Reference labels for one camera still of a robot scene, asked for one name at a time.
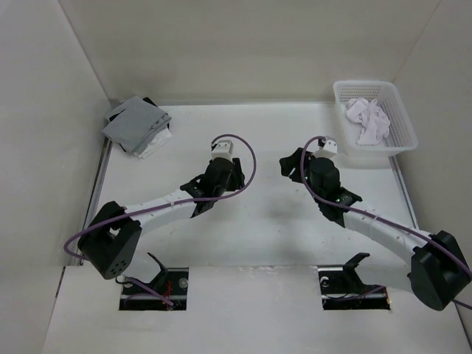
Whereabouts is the white tank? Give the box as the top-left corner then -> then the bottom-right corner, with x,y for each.
137,128 -> 173,159
345,97 -> 391,146

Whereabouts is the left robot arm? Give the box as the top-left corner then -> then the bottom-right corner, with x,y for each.
78,158 -> 244,294

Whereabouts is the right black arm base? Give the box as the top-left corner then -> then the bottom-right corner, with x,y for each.
318,252 -> 390,310

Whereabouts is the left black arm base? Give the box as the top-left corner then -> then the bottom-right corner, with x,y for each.
115,252 -> 190,311

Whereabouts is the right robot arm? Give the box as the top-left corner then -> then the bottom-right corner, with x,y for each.
280,141 -> 471,311

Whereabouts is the folded white tank top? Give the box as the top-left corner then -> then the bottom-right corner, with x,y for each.
137,128 -> 173,159

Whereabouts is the folded grey tank top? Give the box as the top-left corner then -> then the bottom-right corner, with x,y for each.
102,96 -> 172,159

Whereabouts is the white plastic basket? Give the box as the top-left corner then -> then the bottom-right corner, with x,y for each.
333,80 -> 418,158

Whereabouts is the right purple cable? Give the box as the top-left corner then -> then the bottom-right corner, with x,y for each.
300,136 -> 472,309

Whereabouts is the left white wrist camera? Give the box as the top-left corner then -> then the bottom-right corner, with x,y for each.
211,139 -> 234,161

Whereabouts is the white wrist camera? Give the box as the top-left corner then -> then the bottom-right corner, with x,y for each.
314,136 -> 338,159
211,139 -> 234,161

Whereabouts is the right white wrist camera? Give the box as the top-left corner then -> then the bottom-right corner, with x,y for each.
314,136 -> 338,159

